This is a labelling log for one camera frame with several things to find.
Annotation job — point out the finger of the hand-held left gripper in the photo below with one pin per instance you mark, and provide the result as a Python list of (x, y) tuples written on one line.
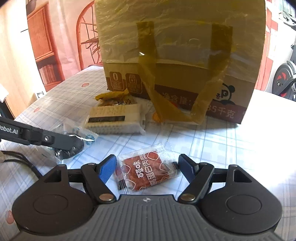
[(46, 138)]

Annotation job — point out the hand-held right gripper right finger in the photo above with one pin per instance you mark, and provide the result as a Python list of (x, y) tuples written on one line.
[(186, 168)]

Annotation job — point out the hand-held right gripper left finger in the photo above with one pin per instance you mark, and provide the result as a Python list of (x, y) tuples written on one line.
[(107, 168)]

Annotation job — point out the clear packet with blue pieces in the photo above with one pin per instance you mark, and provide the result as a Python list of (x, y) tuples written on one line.
[(89, 135)]

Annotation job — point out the red meat snack packet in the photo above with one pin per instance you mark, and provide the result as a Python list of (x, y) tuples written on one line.
[(148, 171)]

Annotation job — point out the brown cardboard box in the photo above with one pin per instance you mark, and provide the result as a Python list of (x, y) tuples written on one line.
[(185, 34)]

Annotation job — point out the white ribbed snack packet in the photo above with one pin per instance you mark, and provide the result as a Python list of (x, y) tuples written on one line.
[(113, 117)]

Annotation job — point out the checked tablecloth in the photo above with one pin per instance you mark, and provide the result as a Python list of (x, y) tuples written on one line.
[(231, 143)]

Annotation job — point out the pale printed snack packet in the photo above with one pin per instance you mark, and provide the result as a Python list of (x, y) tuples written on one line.
[(122, 102)]

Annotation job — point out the yellow candy wrapper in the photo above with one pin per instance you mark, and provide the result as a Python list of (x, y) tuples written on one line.
[(111, 94)]

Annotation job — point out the printed room backdrop cloth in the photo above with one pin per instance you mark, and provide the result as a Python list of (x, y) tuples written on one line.
[(69, 34)]

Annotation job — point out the black exercise bike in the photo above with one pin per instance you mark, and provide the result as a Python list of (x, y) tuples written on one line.
[(284, 76)]

